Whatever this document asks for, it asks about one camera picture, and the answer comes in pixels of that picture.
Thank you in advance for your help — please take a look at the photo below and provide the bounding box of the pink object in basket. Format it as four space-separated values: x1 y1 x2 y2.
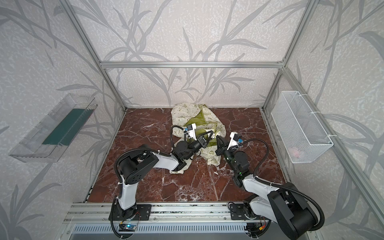
289 147 302 159

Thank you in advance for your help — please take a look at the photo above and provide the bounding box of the clear plastic wall tray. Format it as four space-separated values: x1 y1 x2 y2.
9 94 98 163

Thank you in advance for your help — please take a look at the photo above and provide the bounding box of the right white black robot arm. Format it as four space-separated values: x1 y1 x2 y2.
216 133 325 240

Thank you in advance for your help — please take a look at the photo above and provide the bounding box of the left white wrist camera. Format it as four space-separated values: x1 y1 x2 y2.
184 123 197 141

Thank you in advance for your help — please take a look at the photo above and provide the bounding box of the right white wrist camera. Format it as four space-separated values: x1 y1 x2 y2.
227 132 243 151

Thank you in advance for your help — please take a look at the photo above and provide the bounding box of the small green lit circuit board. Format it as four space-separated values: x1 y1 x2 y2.
119 222 139 232

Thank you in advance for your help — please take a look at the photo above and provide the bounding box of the green mat in tray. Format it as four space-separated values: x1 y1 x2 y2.
43 109 92 146

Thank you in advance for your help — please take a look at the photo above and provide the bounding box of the right corrugated black cable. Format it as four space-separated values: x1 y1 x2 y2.
236 137 326 232

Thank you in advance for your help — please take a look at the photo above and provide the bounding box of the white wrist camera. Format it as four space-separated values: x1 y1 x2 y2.
227 132 243 151
184 123 197 141

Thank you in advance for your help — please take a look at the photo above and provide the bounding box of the left corrugated black cable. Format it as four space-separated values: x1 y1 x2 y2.
113 124 188 184

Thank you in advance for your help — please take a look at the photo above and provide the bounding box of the aluminium cage frame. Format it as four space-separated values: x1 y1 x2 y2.
60 1 384 224

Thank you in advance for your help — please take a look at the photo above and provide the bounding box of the corrugated black cable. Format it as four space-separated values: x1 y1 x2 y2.
236 137 326 232
113 124 188 184

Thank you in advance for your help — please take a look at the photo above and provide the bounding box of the white wire mesh basket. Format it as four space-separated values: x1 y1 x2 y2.
272 91 334 164

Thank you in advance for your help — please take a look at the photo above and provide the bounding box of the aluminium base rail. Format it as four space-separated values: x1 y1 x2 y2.
61 201 316 225

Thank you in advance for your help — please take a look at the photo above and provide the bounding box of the cream and green printed jacket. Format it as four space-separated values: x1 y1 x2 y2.
171 103 226 166

